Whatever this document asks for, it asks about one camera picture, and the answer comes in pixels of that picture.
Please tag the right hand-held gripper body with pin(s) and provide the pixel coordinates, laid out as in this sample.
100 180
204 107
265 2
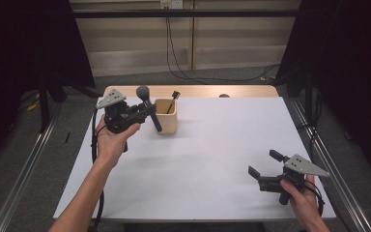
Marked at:
304 165

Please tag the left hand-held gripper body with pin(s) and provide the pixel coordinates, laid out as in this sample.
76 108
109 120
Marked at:
112 98

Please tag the thick black makeup brush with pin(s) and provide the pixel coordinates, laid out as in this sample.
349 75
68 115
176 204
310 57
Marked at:
143 92

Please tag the beige square cup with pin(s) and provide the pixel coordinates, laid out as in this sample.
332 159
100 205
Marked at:
169 125

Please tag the thin black makeup brush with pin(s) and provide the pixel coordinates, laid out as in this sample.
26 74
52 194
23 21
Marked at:
175 94

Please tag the person's right hand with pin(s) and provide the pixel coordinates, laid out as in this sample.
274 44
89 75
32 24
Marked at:
304 206

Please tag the person's left hand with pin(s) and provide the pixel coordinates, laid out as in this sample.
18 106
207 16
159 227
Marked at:
111 145

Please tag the white table cover sheet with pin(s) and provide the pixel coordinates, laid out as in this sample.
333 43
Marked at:
199 180

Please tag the wooden table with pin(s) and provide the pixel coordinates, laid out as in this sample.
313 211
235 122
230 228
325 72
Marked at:
206 91

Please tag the black metal stand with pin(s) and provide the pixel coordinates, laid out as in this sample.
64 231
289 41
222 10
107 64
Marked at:
43 106

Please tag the dark curtain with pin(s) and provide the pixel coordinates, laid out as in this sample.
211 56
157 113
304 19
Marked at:
29 42
344 48

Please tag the black horizontal bar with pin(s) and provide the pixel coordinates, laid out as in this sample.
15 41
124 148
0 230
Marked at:
186 13

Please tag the aluminium rail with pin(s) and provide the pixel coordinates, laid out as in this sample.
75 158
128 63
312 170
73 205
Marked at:
344 190
22 174

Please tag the white wall socket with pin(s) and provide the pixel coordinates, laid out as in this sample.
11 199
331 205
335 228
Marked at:
171 4

